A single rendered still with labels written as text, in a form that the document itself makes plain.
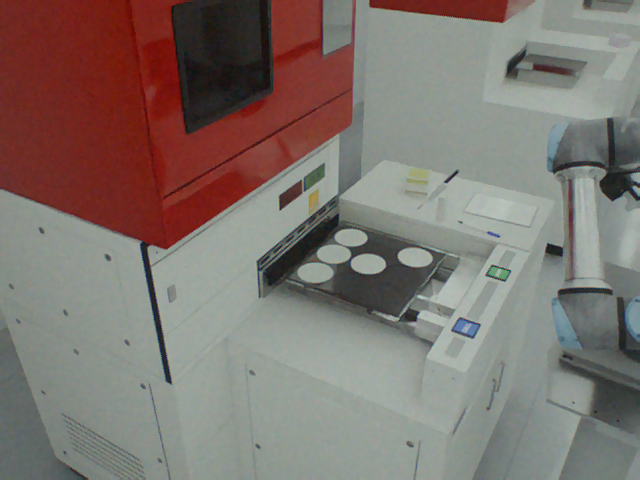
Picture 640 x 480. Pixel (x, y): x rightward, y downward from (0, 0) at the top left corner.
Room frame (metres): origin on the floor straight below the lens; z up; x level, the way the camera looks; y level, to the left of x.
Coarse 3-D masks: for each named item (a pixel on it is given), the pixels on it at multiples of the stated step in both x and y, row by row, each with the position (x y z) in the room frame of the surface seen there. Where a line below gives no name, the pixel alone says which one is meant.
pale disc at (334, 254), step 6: (324, 246) 1.54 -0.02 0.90; (330, 246) 1.54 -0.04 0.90; (336, 246) 1.54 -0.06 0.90; (342, 246) 1.54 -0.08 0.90; (318, 252) 1.50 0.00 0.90; (324, 252) 1.50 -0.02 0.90; (330, 252) 1.50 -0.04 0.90; (336, 252) 1.50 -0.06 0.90; (342, 252) 1.50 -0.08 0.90; (348, 252) 1.50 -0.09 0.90; (324, 258) 1.47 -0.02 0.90; (330, 258) 1.47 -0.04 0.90; (336, 258) 1.47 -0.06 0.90; (342, 258) 1.47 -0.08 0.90; (348, 258) 1.47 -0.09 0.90
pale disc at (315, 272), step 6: (312, 264) 1.44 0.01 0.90; (318, 264) 1.44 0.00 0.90; (300, 270) 1.41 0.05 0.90; (306, 270) 1.41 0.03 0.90; (312, 270) 1.41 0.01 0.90; (318, 270) 1.41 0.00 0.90; (324, 270) 1.41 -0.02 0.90; (330, 270) 1.41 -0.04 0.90; (300, 276) 1.38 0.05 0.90; (306, 276) 1.38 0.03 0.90; (312, 276) 1.38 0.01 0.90; (318, 276) 1.38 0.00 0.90; (324, 276) 1.38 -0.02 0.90; (330, 276) 1.38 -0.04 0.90; (312, 282) 1.35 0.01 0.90; (318, 282) 1.35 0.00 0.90
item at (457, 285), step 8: (456, 272) 1.43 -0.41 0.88; (464, 272) 1.43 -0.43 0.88; (472, 272) 1.43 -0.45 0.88; (448, 280) 1.39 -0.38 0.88; (456, 280) 1.39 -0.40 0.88; (464, 280) 1.39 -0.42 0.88; (472, 280) 1.39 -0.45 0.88; (448, 288) 1.35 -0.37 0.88; (456, 288) 1.35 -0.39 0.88; (464, 288) 1.35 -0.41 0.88; (448, 296) 1.31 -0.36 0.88; (456, 296) 1.31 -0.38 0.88; (432, 312) 1.24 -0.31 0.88; (416, 328) 1.18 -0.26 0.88; (424, 328) 1.18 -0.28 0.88; (424, 336) 1.17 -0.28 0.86; (432, 336) 1.16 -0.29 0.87
